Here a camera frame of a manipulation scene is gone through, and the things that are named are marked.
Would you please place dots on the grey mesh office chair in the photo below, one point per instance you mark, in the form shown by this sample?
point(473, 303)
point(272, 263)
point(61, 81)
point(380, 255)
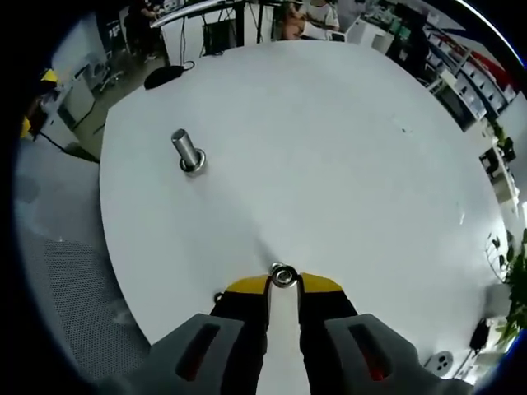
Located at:
point(74, 280)

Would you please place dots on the small green plant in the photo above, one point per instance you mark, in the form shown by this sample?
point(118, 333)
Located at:
point(503, 140)

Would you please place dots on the green potted plant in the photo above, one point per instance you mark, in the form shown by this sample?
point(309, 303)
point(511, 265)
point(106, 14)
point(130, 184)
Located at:
point(512, 284)

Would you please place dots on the white office desk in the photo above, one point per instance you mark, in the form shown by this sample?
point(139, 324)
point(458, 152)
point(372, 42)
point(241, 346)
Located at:
point(177, 37)

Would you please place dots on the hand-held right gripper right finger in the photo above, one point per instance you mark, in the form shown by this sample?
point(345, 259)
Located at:
point(325, 329)

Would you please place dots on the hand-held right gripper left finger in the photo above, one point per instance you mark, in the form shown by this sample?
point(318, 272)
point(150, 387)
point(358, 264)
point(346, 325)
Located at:
point(243, 329)

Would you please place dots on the white cabinet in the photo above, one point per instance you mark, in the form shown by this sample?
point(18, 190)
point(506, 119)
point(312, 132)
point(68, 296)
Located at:
point(78, 98)

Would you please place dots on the black computer mouse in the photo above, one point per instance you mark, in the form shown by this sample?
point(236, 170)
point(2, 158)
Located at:
point(162, 77)

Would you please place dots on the thick threaded stud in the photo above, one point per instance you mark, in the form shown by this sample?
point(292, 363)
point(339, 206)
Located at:
point(183, 144)

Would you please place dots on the shelf with white bins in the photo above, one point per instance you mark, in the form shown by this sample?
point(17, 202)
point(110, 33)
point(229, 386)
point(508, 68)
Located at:
point(473, 78)

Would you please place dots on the black round device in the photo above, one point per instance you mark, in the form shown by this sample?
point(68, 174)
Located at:
point(479, 332)

